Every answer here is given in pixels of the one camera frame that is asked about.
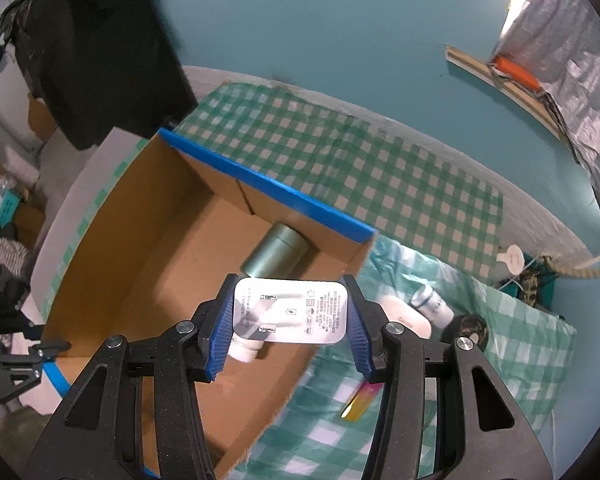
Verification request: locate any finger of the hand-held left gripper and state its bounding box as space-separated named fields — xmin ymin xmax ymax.
xmin=27 ymin=340 xmax=72 ymax=359
xmin=0 ymin=357 xmax=45 ymax=401

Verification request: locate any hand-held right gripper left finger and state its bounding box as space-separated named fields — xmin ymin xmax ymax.
xmin=24 ymin=274 xmax=241 ymax=480

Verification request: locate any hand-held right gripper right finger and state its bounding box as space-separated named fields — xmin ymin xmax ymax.
xmin=341 ymin=274 xmax=553 ymax=480

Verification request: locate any small white bottle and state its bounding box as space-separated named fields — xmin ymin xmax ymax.
xmin=228 ymin=335 xmax=266 ymax=363

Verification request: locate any white earbud case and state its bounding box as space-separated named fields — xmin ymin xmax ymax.
xmin=377 ymin=294 xmax=432 ymax=338

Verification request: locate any white charger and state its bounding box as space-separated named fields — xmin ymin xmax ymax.
xmin=232 ymin=277 xmax=353 ymax=346

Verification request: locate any pink gold lighter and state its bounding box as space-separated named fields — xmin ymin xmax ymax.
xmin=341 ymin=380 xmax=383 ymax=422

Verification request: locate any white pill bottle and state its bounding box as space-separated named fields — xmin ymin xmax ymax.
xmin=411 ymin=284 xmax=455 ymax=330

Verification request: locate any cardboard box with blue tape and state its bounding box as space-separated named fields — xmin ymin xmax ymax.
xmin=42 ymin=127 xmax=378 ymax=480

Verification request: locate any green metal tin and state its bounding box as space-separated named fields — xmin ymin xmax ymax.
xmin=239 ymin=222 xmax=308 ymax=281

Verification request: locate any black round jar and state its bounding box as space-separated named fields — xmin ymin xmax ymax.
xmin=442 ymin=314 xmax=488 ymax=351

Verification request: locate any striped cloth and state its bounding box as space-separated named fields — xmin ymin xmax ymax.
xmin=0 ymin=240 xmax=33 ymax=266

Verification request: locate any teal cardboard box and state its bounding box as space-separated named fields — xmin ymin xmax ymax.
xmin=0 ymin=192 xmax=23 ymax=221

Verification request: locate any teal checked plastic tablecloth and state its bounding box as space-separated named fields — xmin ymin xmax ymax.
xmin=45 ymin=137 xmax=578 ymax=480

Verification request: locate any white round object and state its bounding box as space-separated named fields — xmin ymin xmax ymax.
xmin=497 ymin=245 xmax=526 ymax=276

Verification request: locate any dark green checked cloth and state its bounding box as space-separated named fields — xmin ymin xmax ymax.
xmin=172 ymin=82 xmax=503 ymax=281

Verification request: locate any camouflage patterned cloth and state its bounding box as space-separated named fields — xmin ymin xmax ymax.
xmin=522 ymin=257 xmax=556 ymax=306

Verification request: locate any wooden ledge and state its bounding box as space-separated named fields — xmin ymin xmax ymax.
xmin=445 ymin=44 xmax=573 ymax=146

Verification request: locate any black hanging clothing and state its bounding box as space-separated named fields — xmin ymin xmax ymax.
xmin=0 ymin=0 xmax=198 ymax=151

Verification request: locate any orange item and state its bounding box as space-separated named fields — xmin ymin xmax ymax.
xmin=495 ymin=55 xmax=540 ymax=90

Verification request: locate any silver tarp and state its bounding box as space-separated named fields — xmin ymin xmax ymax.
xmin=490 ymin=0 xmax=600 ymax=238

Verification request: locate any beige corrugated hose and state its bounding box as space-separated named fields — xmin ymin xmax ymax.
xmin=555 ymin=247 xmax=600 ymax=281

